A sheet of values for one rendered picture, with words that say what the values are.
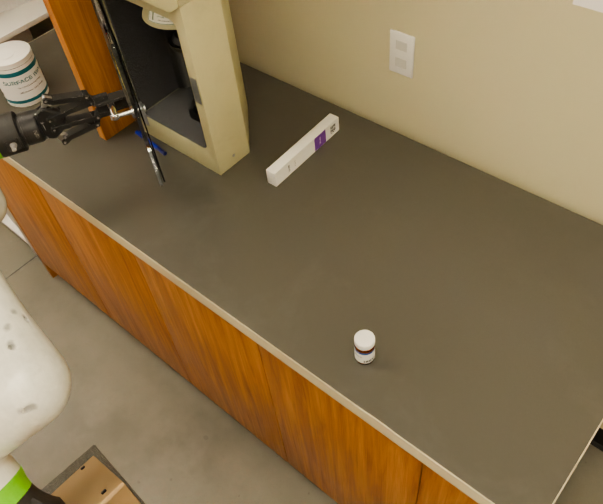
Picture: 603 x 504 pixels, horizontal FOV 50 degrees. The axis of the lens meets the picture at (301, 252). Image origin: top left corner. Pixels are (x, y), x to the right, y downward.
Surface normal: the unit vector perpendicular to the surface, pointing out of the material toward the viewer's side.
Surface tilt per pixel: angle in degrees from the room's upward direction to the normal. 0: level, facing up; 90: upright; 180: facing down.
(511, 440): 0
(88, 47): 90
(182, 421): 0
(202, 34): 90
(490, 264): 0
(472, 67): 90
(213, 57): 90
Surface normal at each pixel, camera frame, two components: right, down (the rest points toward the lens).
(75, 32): 0.76, 0.46
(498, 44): -0.65, 0.62
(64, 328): -0.08, -0.64
